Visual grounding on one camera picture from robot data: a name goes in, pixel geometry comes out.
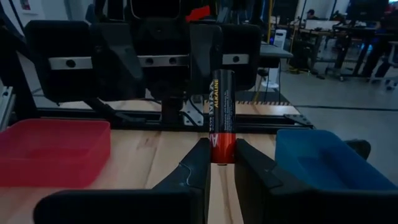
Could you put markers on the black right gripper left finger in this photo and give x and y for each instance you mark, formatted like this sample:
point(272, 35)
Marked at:
point(186, 193)

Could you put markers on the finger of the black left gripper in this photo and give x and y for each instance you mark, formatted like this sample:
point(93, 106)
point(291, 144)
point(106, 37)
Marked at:
point(115, 77)
point(202, 56)

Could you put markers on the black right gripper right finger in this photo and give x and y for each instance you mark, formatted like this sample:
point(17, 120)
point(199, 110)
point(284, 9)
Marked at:
point(264, 199)

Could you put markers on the black red alkaline battery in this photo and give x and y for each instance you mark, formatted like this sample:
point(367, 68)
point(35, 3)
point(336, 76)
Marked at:
point(222, 118)

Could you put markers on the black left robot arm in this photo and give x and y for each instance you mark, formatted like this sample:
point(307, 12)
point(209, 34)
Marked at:
point(172, 112)

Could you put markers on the red tape tag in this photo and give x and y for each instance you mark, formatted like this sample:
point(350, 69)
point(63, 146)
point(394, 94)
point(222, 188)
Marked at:
point(199, 14)

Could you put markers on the grey desk top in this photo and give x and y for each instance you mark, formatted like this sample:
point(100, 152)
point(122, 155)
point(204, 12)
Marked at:
point(273, 51)

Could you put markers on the blue plastic bin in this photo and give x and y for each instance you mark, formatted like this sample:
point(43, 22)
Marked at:
point(326, 161)

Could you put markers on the yellow pole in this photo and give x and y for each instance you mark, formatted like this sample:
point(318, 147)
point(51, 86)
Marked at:
point(270, 21)

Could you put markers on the white tower appliance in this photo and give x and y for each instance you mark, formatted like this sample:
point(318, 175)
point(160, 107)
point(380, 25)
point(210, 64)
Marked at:
point(280, 37)

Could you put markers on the red plastic bin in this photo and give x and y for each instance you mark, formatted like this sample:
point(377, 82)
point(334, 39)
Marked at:
point(53, 155)

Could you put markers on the person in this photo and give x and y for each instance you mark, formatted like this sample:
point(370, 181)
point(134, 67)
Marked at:
point(311, 15)

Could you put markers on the black workshop desk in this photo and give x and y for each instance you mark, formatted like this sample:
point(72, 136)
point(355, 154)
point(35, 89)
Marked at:
point(357, 31)

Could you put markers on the black background monitor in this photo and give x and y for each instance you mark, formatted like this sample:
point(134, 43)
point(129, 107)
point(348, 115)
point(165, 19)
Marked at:
point(367, 9)

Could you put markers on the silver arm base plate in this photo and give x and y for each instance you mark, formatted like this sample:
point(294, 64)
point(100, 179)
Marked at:
point(191, 115)

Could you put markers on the black aluminium table frame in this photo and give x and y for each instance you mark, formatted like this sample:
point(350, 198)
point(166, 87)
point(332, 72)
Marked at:
point(264, 119)

